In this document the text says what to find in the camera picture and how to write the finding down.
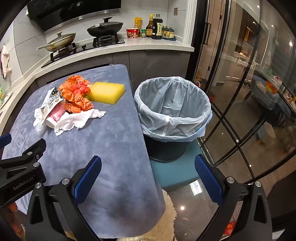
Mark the black gas stove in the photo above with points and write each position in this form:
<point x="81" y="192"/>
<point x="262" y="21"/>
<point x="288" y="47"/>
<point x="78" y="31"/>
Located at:
<point x="87" y="45"/>

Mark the wok with glass lid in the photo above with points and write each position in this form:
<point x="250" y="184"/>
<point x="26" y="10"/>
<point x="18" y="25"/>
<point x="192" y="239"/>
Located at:
<point x="61" y="40"/>

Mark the white tissue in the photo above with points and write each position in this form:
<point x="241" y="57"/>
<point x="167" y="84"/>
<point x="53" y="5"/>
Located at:
<point x="74" y="120"/>

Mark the blue stool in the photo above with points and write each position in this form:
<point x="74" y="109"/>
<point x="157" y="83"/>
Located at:
<point x="175" y="172"/>

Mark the amber sauce bottle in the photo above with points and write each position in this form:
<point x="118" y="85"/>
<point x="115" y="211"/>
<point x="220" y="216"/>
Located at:
<point x="149" y="29"/>

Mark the grey kitchen cabinet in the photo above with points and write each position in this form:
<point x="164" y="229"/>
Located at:
<point x="157" y="67"/>

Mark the black range hood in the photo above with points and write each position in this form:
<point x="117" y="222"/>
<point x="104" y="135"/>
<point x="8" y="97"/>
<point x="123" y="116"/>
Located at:
<point x="76" y="9"/>

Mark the dark soy sauce bottle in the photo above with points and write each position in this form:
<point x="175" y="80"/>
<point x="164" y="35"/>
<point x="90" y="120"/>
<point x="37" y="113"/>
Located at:
<point x="157" y="27"/>

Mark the hanging towel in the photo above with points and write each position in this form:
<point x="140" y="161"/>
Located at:
<point x="5" y="62"/>

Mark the yellow packet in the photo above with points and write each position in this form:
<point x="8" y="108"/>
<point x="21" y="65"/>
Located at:
<point x="138" y="23"/>

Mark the black trash bin with liner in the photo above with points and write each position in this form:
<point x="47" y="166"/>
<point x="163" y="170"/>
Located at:
<point x="173" y="104"/>

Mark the green-lidded spice jar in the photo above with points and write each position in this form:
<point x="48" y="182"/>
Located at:
<point x="143" y="33"/>

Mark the condiment jar set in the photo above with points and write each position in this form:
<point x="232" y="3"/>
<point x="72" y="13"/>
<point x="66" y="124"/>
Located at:
<point x="168" y="33"/>

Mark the black pan with lid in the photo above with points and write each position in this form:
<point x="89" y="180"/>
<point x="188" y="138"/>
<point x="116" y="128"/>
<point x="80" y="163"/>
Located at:
<point x="106" y="27"/>

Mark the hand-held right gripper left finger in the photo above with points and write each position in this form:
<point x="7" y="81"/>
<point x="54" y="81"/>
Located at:
<point x="87" y="179"/>

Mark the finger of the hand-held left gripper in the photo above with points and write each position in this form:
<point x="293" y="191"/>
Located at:
<point x="30" y="151"/>
<point x="4" y="140"/>

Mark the pink white packet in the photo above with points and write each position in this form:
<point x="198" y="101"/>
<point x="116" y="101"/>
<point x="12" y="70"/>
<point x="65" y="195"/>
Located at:
<point x="56" y="113"/>

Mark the white printed snack packet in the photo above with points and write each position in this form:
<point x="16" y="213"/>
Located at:
<point x="52" y="99"/>

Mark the orange plastic bag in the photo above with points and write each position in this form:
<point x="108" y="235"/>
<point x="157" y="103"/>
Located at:
<point x="74" y="85"/>
<point x="78" y="103"/>

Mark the yellow sponge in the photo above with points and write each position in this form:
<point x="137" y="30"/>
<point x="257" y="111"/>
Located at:
<point x="106" y="92"/>

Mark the wall outlet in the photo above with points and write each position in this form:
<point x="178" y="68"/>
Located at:
<point x="175" y="11"/>

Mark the glass sliding door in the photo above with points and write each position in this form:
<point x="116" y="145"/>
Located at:
<point x="231" y="69"/>

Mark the red instant noodle cup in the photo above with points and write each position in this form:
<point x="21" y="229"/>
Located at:
<point x="132" y="33"/>

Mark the blue-grey plush mat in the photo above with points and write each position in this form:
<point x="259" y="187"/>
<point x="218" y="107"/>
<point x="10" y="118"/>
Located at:
<point x="104" y="139"/>

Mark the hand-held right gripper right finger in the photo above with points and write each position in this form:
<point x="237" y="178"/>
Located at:
<point x="208" y="180"/>

